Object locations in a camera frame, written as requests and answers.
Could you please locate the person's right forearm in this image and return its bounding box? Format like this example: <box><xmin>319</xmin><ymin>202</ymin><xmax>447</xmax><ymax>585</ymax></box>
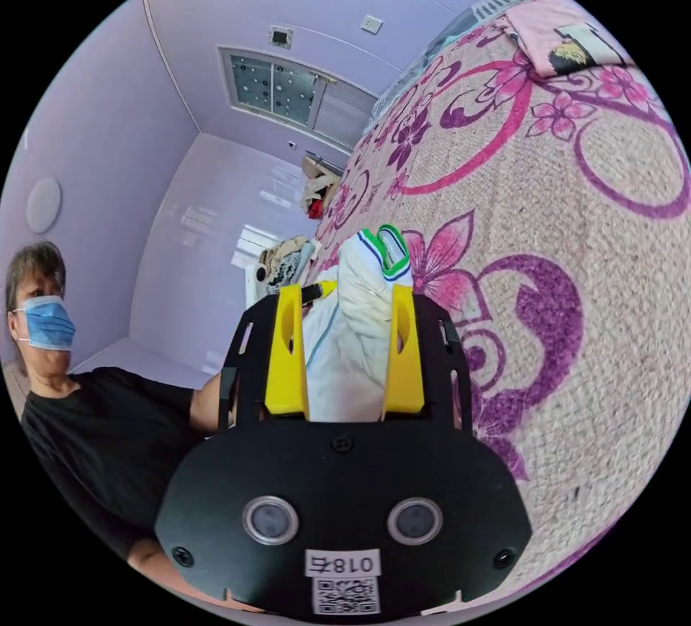
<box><xmin>126</xmin><ymin>536</ymin><xmax>227</xmax><ymax>608</ymax></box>

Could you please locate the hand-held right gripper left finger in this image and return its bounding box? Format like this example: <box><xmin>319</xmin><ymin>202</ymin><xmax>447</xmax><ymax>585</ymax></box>
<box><xmin>263</xmin><ymin>283</ymin><xmax>310</xmax><ymax>417</ymax></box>

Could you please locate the round white ceiling lamp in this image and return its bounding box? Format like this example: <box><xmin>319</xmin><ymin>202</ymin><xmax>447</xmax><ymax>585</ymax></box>
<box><xmin>26</xmin><ymin>176</ymin><xmax>62</xmax><ymax>235</ymax></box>

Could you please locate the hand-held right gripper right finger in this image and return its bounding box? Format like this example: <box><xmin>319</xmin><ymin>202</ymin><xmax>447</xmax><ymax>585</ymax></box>
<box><xmin>381</xmin><ymin>283</ymin><xmax>426</xmax><ymax>417</ymax></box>

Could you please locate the white short sleeve shirt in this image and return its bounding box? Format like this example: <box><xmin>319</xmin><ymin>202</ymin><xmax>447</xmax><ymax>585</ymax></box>
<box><xmin>302</xmin><ymin>224</ymin><xmax>415</xmax><ymax>423</ymax></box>

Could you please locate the heap of cartons and bags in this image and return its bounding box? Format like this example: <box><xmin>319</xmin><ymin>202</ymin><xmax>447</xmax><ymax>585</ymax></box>
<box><xmin>298</xmin><ymin>150</ymin><xmax>348</xmax><ymax>221</ymax></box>

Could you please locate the pile of clothes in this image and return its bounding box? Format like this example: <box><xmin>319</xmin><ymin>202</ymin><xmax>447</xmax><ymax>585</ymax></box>
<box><xmin>256</xmin><ymin>236</ymin><xmax>320</xmax><ymax>299</ymax></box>

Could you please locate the window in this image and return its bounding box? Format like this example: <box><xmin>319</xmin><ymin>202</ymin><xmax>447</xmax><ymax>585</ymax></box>
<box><xmin>217</xmin><ymin>45</ymin><xmax>380</xmax><ymax>153</ymax></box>

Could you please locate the pink shirt with a print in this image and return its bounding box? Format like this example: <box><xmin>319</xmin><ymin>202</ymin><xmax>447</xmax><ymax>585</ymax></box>
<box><xmin>495</xmin><ymin>0</ymin><xmax>637</xmax><ymax>80</ymax></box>

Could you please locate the person's left forearm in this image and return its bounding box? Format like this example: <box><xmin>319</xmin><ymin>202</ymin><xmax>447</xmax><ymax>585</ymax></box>
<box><xmin>189</xmin><ymin>370</ymin><xmax>240</xmax><ymax>434</ymax></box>

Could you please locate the person's body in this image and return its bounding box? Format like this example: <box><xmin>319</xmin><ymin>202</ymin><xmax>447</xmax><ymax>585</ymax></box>
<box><xmin>0</xmin><ymin>240</ymin><xmax>218</xmax><ymax>565</ymax></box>

